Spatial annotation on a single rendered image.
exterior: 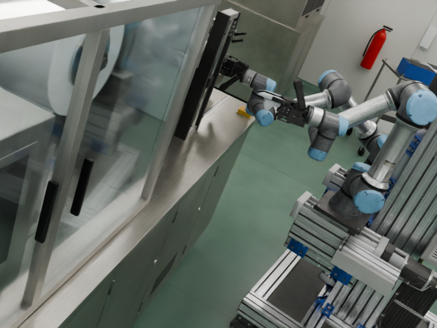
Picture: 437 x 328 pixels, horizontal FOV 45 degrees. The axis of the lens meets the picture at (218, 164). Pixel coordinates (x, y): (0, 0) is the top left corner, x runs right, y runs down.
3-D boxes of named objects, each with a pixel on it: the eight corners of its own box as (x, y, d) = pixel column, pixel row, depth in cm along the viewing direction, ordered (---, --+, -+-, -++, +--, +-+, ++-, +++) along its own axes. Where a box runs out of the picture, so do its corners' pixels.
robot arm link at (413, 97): (369, 202, 226) (436, 88, 201) (376, 221, 212) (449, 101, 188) (343, 193, 224) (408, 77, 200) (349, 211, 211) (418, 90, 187)
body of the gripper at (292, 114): (275, 118, 199) (304, 129, 200) (283, 97, 196) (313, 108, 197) (273, 113, 206) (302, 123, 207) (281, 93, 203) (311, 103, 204)
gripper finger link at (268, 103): (255, 107, 196) (278, 114, 198) (261, 92, 194) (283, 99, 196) (253, 105, 199) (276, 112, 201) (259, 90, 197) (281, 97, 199)
